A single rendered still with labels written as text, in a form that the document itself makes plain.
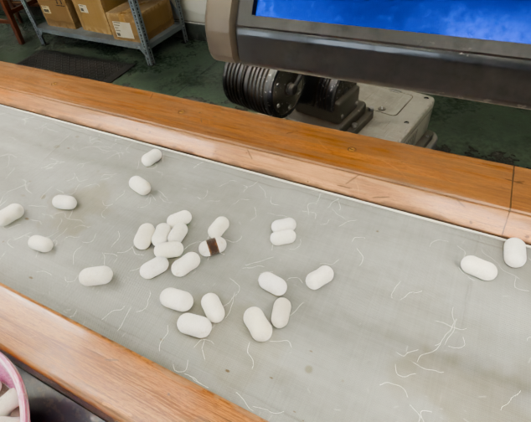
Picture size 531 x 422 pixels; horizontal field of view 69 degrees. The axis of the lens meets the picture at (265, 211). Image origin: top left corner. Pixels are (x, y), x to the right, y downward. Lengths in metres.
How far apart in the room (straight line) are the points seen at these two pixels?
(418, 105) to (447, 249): 0.82
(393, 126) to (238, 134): 0.63
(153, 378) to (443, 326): 0.29
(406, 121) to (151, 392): 1.00
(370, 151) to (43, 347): 0.46
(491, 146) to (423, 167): 1.47
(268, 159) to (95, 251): 0.27
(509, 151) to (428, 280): 1.59
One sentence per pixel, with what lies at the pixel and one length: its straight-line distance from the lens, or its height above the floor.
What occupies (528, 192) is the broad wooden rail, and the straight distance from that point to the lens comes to 0.57.
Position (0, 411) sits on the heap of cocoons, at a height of 0.74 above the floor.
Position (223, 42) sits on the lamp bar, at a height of 1.05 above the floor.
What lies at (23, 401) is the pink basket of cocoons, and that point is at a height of 0.77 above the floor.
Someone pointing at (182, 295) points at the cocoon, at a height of 0.76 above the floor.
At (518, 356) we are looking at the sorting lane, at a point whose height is 0.74.
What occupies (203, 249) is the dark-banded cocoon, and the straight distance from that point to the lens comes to 0.47.
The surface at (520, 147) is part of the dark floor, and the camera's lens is 2.07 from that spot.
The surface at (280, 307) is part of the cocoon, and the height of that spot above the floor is 0.76.
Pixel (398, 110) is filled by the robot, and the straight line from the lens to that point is 1.24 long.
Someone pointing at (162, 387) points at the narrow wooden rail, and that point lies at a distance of 0.39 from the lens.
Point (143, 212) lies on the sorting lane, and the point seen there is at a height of 0.74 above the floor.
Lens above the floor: 1.11
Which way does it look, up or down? 46 degrees down
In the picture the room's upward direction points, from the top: 6 degrees counter-clockwise
